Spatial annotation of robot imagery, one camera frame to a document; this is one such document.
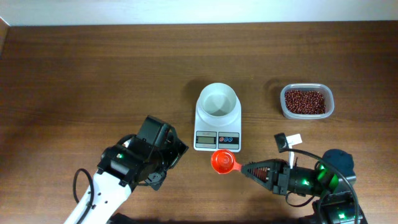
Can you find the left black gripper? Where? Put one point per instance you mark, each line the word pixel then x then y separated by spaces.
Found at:
pixel 172 154

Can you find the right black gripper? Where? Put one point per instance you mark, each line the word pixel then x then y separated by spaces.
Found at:
pixel 278 177

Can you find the orange measuring scoop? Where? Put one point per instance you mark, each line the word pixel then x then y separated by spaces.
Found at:
pixel 224 161

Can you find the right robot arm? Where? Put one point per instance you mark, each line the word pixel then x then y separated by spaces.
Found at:
pixel 329 185

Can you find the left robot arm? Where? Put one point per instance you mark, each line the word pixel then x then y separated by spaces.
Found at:
pixel 141 159

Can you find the white digital kitchen scale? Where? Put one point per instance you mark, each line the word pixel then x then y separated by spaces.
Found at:
pixel 214 133

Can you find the white round bowl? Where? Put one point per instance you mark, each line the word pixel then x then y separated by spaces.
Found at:
pixel 217 99

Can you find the red beans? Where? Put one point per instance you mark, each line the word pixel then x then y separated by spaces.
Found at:
pixel 305 102

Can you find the clear plastic container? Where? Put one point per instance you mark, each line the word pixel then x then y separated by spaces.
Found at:
pixel 323 89

